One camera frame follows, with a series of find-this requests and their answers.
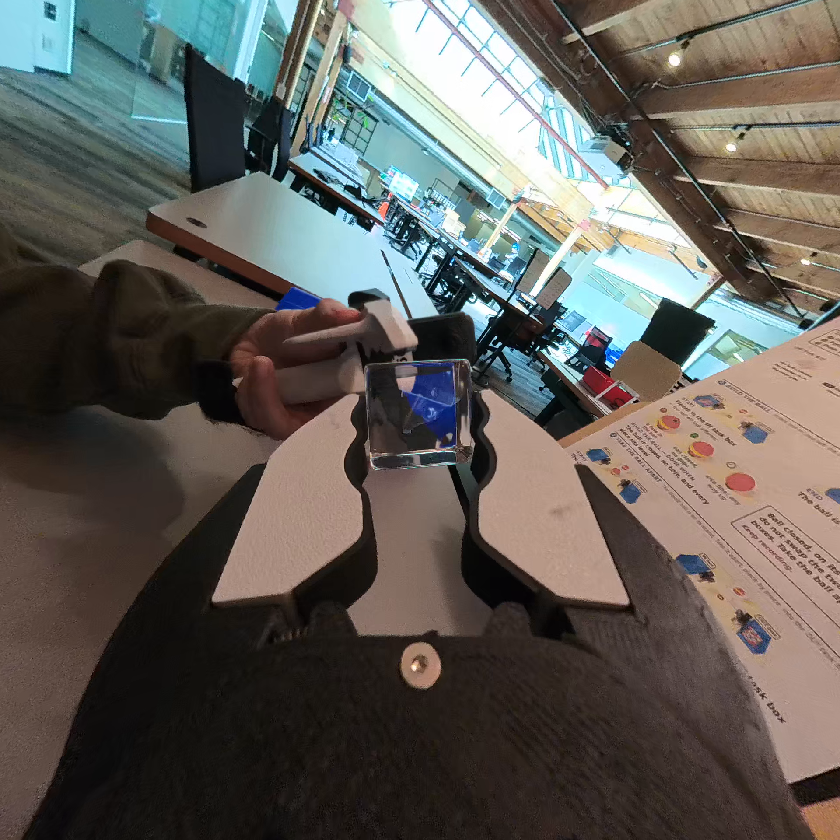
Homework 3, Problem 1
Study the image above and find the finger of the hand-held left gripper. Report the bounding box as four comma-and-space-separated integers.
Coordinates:
364, 302, 421, 363

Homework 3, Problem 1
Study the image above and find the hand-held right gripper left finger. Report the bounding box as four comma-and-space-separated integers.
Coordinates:
210, 392, 380, 608

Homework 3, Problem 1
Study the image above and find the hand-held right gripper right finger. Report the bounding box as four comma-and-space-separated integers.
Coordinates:
459, 390, 632, 610

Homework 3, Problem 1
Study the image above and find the clear acrylic cube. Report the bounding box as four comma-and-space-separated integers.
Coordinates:
363, 358, 475, 472

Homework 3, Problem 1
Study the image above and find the person's left hand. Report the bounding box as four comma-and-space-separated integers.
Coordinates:
228, 298, 365, 442

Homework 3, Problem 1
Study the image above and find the black office chair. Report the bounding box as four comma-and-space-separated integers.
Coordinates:
182, 42, 249, 193
246, 97, 294, 183
640, 297, 718, 370
474, 314, 519, 385

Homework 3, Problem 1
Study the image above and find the long white desk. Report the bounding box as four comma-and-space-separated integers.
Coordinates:
387, 197, 546, 329

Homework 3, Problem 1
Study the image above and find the whiteboard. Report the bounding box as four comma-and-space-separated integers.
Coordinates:
535, 268, 573, 311
515, 248, 552, 296

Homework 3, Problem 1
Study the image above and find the white desk with wooden edge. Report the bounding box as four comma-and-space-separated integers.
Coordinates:
287, 147, 388, 231
144, 171, 439, 320
538, 351, 631, 421

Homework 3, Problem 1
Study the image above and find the printed instruction sheet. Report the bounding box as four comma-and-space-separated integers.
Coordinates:
566, 322, 840, 783

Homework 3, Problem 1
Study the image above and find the pale chair back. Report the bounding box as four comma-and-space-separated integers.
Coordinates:
609, 340, 685, 403

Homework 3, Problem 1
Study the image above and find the white ceiling projector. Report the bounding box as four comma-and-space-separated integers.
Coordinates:
579, 133, 635, 173

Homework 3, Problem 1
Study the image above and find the white cabinet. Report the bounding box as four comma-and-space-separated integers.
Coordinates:
0, 0, 76, 74

